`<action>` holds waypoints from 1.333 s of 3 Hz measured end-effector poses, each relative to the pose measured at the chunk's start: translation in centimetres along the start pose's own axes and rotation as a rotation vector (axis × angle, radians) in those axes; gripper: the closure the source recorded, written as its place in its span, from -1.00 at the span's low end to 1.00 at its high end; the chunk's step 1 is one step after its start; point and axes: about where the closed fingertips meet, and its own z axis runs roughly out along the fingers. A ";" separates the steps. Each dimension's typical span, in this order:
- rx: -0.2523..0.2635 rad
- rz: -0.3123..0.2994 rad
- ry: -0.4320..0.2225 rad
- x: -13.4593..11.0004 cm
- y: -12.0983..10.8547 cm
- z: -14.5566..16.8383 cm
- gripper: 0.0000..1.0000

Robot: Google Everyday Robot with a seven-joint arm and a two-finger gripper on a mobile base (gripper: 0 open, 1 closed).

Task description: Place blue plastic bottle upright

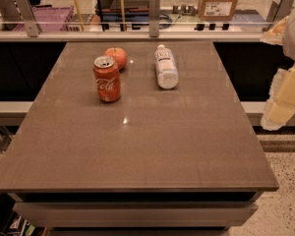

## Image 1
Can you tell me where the glass railing panel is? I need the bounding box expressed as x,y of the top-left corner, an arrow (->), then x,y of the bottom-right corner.
0,0 -> 276,39

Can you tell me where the brown cardboard box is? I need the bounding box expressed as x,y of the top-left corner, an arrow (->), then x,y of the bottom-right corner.
198,0 -> 238,21

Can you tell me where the red Coca-Cola can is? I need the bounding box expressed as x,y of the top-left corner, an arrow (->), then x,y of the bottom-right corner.
93,55 -> 121,102

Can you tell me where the grey table drawer front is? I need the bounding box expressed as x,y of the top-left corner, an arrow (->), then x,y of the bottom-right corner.
14,203 -> 258,228

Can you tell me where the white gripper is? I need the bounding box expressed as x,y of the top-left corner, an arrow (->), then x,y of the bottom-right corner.
261,8 -> 295,131

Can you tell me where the red apple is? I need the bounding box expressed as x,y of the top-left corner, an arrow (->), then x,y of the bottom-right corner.
104,47 -> 127,70

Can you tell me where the metal railing post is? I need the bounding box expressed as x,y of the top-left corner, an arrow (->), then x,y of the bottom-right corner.
148,0 -> 160,37
15,0 -> 40,37
265,0 -> 295,30

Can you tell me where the left metal railing post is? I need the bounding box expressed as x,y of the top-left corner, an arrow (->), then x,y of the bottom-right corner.
15,0 -> 40,37

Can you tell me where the right metal railing post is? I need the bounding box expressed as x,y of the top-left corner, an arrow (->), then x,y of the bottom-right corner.
265,0 -> 295,30

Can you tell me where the middle metal railing post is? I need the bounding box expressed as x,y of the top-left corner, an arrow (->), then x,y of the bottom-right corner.
148,0 -> 160,37

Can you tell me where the clear plastic water bottle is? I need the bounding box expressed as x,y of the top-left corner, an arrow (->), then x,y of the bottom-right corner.
154,44 -> 179,89

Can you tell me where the purple plastic crate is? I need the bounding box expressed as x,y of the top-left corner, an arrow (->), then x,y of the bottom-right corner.
13,5 -> 75,32

